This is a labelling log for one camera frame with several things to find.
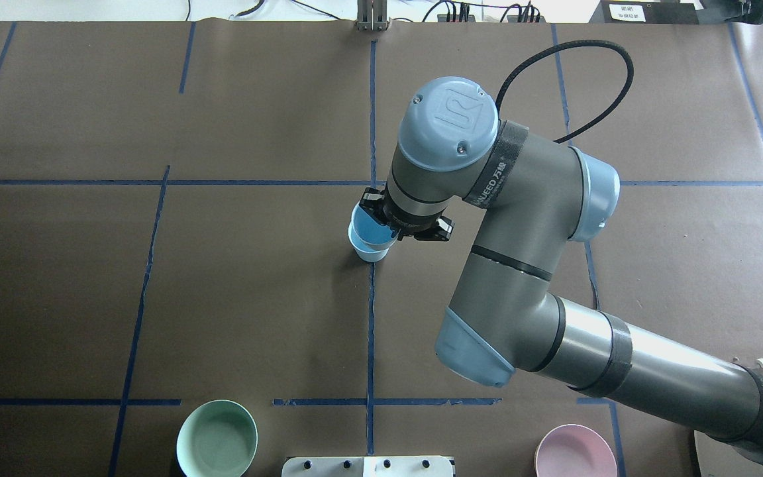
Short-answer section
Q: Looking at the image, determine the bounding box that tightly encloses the green bowl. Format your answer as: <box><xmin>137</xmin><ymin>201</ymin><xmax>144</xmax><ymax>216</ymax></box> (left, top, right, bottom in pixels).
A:
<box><xmin>176</xmin><ymin>399</ymin><xmax>258</xmax><ymax>476</ymax></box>

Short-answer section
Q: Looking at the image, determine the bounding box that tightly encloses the orange black connector strip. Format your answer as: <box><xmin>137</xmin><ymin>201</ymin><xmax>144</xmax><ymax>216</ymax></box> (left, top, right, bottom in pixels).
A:
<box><xmin>421</xmin><ymin>1</ymin><xmax>547</xmax><ymax>24</ymax></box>

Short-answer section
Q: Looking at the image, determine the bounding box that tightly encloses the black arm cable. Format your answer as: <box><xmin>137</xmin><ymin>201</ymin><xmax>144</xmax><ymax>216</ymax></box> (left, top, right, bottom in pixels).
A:
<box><xmin>495</xmin><ymin>40</ymin><xmax>635</xmax><ymax>144</ymax></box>

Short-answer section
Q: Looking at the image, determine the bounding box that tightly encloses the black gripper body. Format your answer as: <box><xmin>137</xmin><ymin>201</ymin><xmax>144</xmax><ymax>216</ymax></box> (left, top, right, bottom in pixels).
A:
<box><xmin>384</xmin><ymin>188</ymin><xmax>445</xmax><ymax>237</ymax></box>

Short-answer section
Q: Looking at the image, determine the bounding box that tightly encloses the cream toaster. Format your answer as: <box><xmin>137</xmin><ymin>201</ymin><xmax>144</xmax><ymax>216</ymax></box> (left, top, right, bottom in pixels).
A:
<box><xmin>693</xmin><ymin>431</ymin><xmax>752</xmax><ymax>476</ymax></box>

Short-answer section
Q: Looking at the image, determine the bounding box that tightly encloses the aluminium frame post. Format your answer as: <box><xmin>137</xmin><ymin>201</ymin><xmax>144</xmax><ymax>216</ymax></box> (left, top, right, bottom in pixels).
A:
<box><xmin>355</xmin><ymin>0</ymin><xmax>390</xmax><ymax>31</ymax></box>

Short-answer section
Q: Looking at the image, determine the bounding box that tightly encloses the blue cup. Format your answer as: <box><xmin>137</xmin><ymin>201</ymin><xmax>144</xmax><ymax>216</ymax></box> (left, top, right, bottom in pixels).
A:
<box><xmin>348</xmin><ymin>225</ymin><xmax>391</xmax><ymax>263</ymax></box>
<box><xmin>349</xmin><ymin>204</ymin><xmax>396</xmax><ymax>250</ymax></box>

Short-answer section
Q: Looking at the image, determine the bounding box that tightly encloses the pink bowl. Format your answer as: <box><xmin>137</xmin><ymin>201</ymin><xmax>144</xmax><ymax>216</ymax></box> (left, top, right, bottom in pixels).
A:
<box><xmin>534</xmin><ymin>425</ymin><xmax>619</xmax><ymax>476</ymax></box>

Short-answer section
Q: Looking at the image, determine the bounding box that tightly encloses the black box white label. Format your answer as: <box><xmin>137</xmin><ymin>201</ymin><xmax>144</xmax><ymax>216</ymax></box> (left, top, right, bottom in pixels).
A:
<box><xmin>588</xmin><ymin>1</ymin><xmax>699</xmax><ymax>25</ymax></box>

